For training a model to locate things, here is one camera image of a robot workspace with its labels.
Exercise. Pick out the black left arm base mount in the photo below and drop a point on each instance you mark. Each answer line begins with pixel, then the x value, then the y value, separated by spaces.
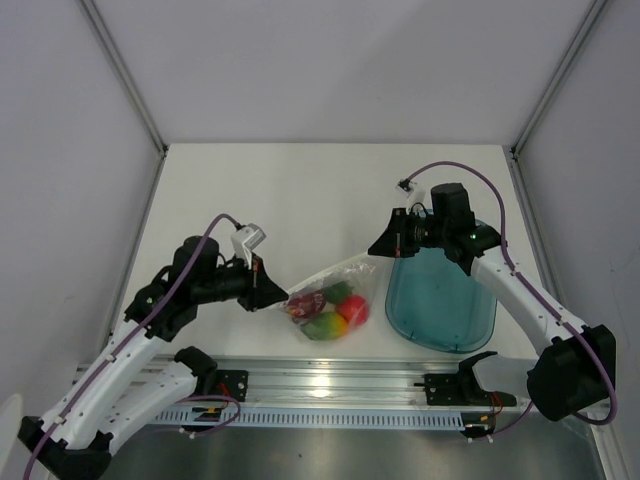
pixel 210 378

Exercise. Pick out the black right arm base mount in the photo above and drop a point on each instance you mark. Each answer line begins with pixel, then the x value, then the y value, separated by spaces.
pixel 460 389

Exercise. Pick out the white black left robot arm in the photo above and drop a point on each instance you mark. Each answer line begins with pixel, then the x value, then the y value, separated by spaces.
pixel 79 436

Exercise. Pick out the right aluminium corner post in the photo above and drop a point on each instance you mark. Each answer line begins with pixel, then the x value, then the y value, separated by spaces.
pixel 567 62

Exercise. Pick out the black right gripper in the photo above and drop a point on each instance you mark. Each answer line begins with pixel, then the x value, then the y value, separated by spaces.
pixel 394 242

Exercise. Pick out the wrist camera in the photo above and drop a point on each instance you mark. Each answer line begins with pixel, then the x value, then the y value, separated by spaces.
pixel 245 240
pixel 413 192

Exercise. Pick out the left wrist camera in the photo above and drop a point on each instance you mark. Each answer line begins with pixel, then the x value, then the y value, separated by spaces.
pixel 245 240

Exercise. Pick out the red tomato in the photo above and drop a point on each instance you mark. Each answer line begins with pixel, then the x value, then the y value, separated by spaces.
pixel 354 309

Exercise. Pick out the aluminium front rail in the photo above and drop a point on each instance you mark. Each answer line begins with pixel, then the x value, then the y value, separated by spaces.
pixel 365 383

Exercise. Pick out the white slotted cable duct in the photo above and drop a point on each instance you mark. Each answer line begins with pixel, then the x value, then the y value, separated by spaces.
pixel 412 419

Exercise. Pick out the teal plastic tray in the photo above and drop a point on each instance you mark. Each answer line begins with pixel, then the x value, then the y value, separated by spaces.
pixel 432 303

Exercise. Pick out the left aluminium corner post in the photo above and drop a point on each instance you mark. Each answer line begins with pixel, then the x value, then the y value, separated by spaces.
pixel 116 61

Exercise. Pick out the orange fruit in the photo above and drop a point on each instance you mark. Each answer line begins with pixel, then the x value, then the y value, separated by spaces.
pixel 325 327

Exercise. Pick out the aluminium corner post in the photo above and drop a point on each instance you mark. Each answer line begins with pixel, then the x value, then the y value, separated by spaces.
pixel 567 62
pixel 116 61

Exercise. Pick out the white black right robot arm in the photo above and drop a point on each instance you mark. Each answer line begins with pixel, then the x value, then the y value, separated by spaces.
pixel 574 374

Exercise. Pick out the green lime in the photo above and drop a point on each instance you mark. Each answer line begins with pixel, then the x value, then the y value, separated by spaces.
pixel 337 293

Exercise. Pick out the clear zip top bag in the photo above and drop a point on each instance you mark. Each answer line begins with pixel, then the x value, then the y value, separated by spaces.
pixel 361 272

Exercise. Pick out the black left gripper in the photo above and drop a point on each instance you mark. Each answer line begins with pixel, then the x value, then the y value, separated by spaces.
pixel 260 290

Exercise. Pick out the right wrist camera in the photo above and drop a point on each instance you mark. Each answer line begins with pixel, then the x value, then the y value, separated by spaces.
pixel 413 192

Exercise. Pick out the dark red apple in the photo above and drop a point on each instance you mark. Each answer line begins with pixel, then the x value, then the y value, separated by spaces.
pixel 307 306

